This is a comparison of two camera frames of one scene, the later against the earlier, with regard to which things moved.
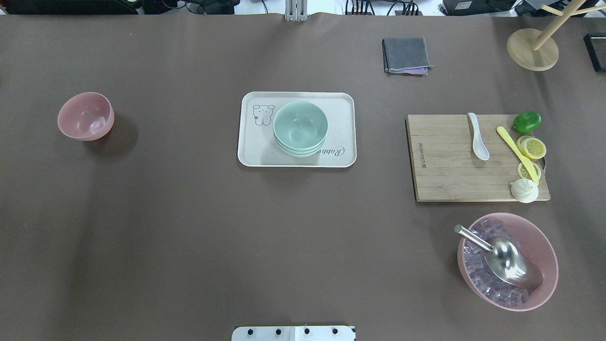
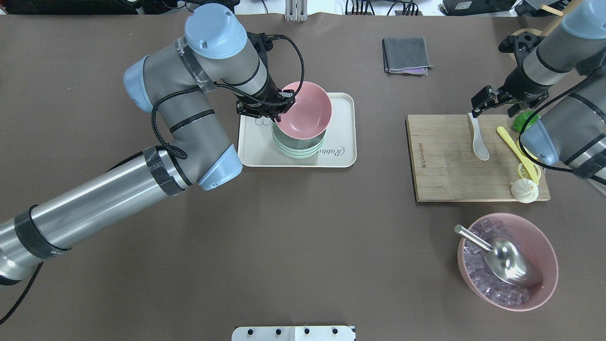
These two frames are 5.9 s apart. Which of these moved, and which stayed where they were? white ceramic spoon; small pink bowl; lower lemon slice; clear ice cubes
Moved: small pink bowl
Stayed: lower lemon slice; clear ice cubes; white ceramic spoon
